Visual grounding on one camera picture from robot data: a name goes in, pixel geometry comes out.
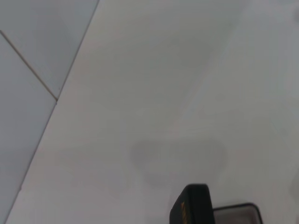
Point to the black glasses case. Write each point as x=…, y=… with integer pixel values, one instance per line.
x=198, y=205

